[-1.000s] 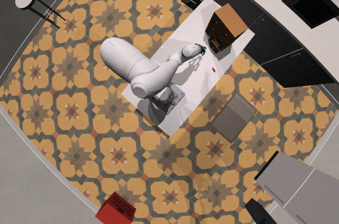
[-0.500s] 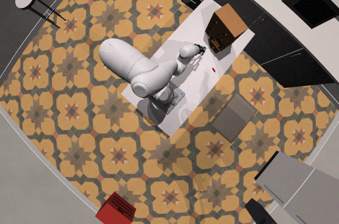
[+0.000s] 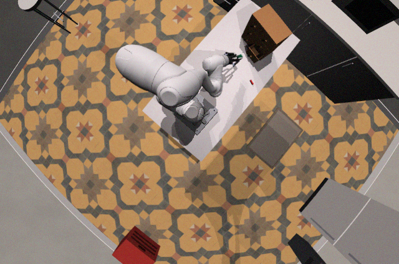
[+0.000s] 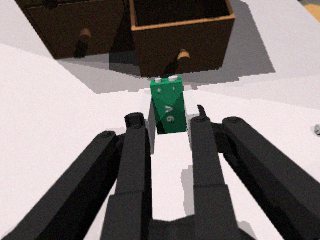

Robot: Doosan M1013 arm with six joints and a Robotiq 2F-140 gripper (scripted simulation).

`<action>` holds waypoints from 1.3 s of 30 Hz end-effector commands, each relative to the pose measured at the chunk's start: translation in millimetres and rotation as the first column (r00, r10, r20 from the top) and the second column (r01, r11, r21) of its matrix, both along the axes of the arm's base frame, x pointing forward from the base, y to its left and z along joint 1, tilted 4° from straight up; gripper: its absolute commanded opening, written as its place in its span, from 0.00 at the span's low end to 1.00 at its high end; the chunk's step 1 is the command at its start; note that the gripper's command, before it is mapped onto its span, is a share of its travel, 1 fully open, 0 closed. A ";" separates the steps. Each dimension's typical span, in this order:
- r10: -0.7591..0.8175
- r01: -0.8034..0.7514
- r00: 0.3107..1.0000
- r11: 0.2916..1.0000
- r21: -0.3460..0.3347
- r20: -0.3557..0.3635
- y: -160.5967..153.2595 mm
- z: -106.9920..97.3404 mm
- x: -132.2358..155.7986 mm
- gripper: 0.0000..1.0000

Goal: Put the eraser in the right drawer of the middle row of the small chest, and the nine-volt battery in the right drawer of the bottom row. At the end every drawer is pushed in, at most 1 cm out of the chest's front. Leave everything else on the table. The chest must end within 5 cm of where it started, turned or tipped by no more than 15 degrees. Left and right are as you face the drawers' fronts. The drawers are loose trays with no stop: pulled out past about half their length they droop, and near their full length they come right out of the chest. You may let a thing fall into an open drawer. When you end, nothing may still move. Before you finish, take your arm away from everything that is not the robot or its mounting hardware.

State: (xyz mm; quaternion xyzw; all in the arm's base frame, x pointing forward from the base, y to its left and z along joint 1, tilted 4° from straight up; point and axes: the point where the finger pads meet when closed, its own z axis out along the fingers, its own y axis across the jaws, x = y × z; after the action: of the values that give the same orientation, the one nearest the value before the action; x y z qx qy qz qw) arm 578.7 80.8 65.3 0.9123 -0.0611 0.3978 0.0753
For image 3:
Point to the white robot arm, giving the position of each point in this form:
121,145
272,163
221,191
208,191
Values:
175,86

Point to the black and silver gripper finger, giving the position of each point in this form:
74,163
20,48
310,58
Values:
236,61
231,54

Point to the brown small chest of drawers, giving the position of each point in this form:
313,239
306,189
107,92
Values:
272,24

